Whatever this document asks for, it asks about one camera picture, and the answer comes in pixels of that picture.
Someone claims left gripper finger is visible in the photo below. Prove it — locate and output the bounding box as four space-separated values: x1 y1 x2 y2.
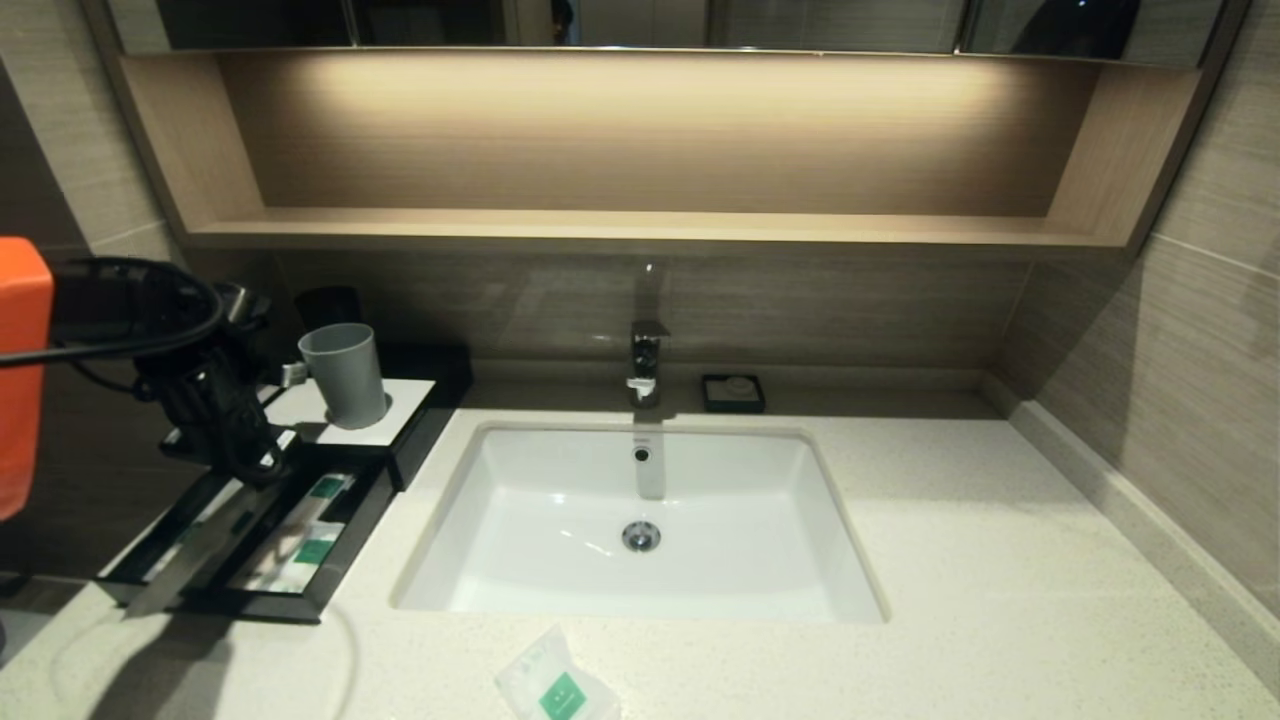
122 482 263 619

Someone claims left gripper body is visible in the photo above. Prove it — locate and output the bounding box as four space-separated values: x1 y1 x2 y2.
138 348 297 489

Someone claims black box drawer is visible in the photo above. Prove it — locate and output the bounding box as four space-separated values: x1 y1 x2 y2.
94 444 399 627

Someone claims black box with white top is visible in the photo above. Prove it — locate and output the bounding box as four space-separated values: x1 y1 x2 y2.
262 342 475 493

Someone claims wide white toiletry packet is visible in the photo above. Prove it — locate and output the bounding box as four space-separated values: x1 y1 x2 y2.
232 520 347 597

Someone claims long white toiletry packet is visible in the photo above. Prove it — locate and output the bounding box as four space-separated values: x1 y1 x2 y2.
268 470 358 561

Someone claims grey plastic cup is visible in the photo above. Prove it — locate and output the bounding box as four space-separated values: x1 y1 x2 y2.
298 322 390 431

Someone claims clear toiletry packet green label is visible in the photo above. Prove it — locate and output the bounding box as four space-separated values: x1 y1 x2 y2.
494 624 623 720

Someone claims mirror cabinet door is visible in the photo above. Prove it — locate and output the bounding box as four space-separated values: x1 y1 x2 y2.
958 0 1229 67
105 0 355 51
350 0 969 53

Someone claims chrome faucet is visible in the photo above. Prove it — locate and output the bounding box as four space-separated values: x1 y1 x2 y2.
626 318 673 409

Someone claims white rectangular sink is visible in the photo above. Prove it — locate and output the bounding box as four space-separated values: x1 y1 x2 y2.
390 420 891 626

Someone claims black soap dish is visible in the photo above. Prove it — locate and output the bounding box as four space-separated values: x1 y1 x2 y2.
700 372 768 415

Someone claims black cable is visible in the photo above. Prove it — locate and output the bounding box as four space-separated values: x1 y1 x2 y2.
0 257 227 369

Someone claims wooden wall shelf niche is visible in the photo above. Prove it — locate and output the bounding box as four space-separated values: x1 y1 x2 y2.
84 44 1251 263

